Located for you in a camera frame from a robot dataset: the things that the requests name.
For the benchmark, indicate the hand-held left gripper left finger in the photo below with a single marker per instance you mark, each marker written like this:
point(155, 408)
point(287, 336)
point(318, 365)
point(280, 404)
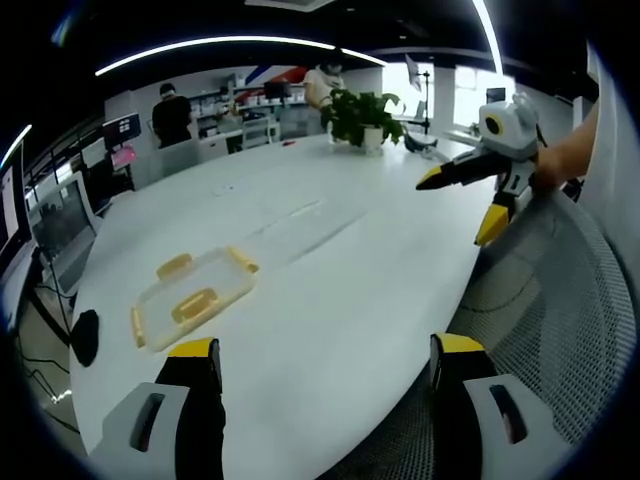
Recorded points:
point(150, 450)

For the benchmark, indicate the clear container lid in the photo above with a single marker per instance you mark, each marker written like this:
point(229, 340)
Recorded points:
point(195, 300)

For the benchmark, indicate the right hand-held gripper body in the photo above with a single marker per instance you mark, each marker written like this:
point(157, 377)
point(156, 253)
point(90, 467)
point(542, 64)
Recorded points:
point(515, 135)

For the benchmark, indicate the black stand with lamp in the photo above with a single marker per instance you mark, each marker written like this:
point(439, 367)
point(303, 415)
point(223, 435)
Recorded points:
point(425, 95)

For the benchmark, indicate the green potted plant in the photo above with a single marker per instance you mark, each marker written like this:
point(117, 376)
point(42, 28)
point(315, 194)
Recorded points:
point(360, 117)

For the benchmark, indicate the dark cloth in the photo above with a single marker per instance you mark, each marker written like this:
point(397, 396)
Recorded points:
point(85, 337)

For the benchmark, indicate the black computer monitor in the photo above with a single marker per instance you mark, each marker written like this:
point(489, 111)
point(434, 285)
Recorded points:
point(122, 130)

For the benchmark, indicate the person's right hand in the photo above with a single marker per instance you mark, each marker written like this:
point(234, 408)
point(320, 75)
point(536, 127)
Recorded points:
point(547, 170)

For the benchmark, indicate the grey mesh office chair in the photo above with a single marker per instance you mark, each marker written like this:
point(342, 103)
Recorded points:
point(550, 300)

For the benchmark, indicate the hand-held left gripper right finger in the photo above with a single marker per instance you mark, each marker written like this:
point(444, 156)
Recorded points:
point(480, 440)

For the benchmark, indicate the computer monitor with bright screen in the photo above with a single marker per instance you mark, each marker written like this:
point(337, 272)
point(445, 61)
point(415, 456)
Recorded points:
point(10, 205)

